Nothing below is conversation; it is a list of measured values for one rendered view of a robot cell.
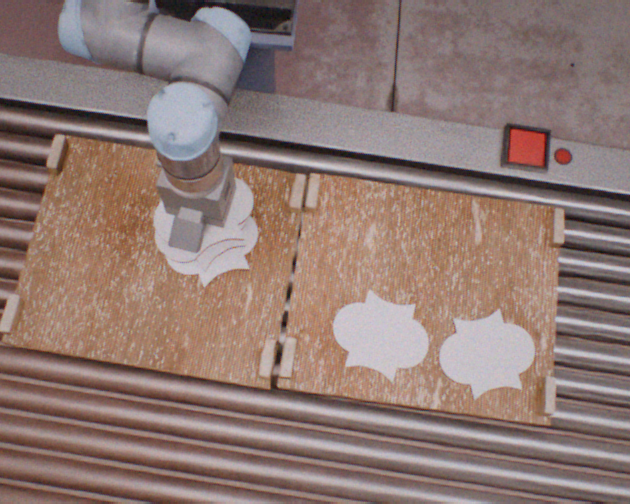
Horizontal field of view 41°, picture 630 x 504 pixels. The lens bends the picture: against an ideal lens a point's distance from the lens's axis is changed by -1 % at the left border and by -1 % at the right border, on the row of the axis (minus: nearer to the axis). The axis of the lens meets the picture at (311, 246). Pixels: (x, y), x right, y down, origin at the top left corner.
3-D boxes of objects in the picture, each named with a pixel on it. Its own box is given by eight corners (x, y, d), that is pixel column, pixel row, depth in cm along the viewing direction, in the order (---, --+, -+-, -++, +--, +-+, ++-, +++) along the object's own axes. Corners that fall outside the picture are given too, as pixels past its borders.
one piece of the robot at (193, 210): (133, 210, 102) (153, 251, 117) (204, 228, 101) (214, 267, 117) (164, 124, 105) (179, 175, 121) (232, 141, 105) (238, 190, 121)
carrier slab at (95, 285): (62, 138, 138) (60, 134, 136) (307, 178, 137) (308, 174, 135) (4, 344, 127) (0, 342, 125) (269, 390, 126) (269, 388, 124)
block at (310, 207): (309, 178, 135) (310, 171, 132) (321, 180, 135) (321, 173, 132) (304, 212, 133) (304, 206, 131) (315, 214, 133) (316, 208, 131)
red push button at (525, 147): (508, 131, 141) (510, 128, 140) (543, 137, 141) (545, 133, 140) (505, 163, 139) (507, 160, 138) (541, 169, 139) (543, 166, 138)
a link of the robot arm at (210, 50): (165, -13, 98) (133, 66, 95) (256, 12, 98) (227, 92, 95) (172, 25, 106) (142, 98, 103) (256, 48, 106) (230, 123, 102)
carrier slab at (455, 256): (309, 175, 137) (310, 172, 135) (558, 211, 136) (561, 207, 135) (277, 388, 126) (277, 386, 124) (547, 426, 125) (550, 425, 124)
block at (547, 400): (540, 376, 126) (545, 373, 124) (552, 378, 126) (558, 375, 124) (538, 416, 124) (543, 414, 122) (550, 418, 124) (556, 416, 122)
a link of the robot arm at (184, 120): (226, 84, 93) (202, 151, 90) (231, 128, 103) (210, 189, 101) (159, 66, 93) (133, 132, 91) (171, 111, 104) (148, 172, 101)
